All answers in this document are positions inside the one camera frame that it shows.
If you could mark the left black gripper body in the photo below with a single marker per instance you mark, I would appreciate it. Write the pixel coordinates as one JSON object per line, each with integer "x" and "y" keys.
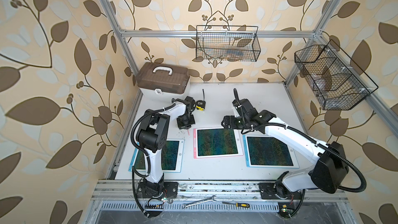
{"x": 186, "y": 122}

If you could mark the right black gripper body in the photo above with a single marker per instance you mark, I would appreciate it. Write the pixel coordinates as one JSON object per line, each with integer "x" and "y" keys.
{"x": 236, "y": 123}

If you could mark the pink writing tablet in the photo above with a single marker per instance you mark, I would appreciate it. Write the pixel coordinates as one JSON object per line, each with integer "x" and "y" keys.
{"x": 216, "y": 143}

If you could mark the blue writing tablet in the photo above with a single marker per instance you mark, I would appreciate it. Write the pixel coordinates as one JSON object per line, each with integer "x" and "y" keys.
{"x": 268, "y": 152}
{"x": 171, "y": 158}

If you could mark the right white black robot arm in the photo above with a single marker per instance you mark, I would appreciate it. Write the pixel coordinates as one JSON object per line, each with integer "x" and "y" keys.
{"x": 327, "y": 171}

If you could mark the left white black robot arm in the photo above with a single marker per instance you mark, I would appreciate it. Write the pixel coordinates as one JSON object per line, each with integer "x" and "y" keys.
{"x": 149, "y": 135}

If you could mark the yellow black tape measure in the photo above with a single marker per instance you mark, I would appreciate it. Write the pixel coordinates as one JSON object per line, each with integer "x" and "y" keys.
{"x": 200, "y": 104}

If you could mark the brown lid white toolbox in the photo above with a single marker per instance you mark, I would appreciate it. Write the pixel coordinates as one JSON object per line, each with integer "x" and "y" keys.
{"x": 163, "y": 82}

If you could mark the silver wrench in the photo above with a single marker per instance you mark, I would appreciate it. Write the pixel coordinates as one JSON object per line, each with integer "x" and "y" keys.
{"x": 211, "y": 199}

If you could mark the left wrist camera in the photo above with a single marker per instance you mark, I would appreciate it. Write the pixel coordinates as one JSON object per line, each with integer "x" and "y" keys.
{"x": 190, "y": 104}

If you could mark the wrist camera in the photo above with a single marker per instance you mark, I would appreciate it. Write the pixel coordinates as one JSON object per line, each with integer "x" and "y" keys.
{"x": 244, "y": 108}
{"x": 190, "y": 104}

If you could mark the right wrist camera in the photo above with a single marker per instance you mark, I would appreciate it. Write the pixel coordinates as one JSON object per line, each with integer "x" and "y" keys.
{"x": 244, "y": 108}

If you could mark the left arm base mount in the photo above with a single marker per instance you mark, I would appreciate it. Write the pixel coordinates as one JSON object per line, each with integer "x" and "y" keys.
{"x": 156, "y": 196}

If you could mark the back black wire basket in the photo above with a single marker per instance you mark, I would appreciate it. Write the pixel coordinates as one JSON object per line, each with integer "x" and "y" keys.
{"x": 227, "y": 43}

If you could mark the black wire basket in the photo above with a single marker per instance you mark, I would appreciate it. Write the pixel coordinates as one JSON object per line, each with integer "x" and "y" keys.
{"x": 336, "y": 79}
{"x": 227, "y": 43}

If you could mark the yellow black handle screwdriver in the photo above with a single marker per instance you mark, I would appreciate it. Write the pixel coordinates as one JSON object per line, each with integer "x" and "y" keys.
{"x": 237, "y": 204}

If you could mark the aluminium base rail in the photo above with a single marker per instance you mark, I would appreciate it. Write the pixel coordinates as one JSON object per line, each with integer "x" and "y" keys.
{"x": 118, "y": 195}

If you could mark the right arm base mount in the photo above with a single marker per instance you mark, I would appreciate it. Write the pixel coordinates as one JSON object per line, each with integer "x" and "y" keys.
{"x": 277, "y": 191}

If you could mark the right black wire basket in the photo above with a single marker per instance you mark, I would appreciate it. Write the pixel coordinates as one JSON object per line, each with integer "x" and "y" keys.
{"x": 336, "y": 79}

